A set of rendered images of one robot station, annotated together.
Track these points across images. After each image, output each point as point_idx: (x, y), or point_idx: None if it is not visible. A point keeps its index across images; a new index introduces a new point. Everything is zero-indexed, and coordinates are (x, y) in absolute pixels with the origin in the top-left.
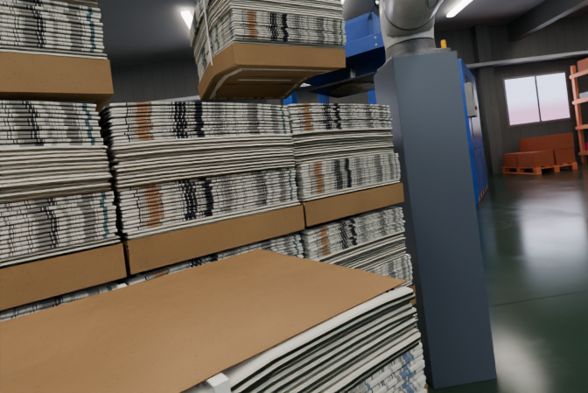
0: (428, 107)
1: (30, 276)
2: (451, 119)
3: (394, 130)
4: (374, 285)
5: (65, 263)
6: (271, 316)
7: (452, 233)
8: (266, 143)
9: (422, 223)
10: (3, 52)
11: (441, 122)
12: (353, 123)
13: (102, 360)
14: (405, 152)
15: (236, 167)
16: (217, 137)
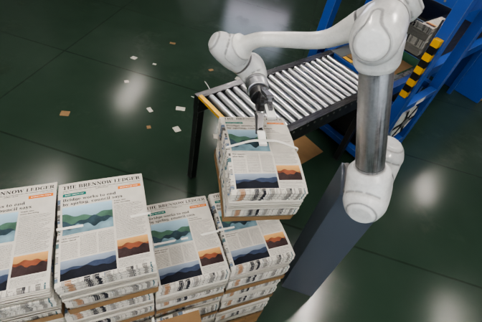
0: (346, 220)
1: (130, 319)
2: (356, 229)
3: (324, 210)
4: None
5: (138, 316)
6: None
7: (323, 259)
8: (214, 285)
9: (310, 250)
10: (127, 295)
11: (348, 228)
12: (267, 265)
13: None
14: (319, 228)
15: (199, 292)
16: (193, 289)
